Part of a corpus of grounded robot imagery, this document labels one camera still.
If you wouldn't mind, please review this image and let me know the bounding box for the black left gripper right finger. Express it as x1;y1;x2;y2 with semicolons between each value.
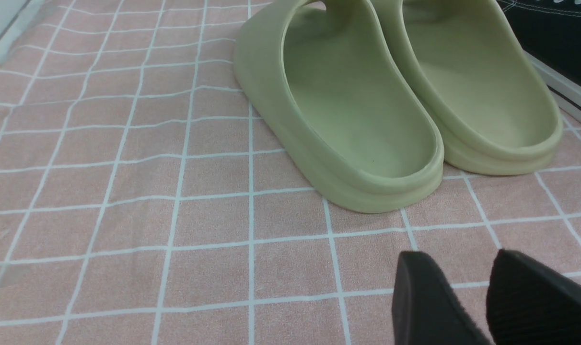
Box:
486;249;581;345

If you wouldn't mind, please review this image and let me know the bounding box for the green left foam slipper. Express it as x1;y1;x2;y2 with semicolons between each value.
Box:
233;0;444;214

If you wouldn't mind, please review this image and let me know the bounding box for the green right foam slipper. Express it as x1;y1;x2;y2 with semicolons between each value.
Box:
372;0;564;175

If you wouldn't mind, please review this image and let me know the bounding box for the black canvas sneaker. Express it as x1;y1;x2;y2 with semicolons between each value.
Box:
498;0;581;123

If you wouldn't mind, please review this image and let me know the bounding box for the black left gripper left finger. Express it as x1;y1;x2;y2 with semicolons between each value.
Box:
392;251;490;345

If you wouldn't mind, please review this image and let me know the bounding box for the green foam slipper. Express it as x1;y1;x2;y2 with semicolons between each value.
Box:
233;0;444;214
372;0;564;175

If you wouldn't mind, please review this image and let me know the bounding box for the pink checkered table cloth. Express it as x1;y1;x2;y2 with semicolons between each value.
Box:
0;0;581;345

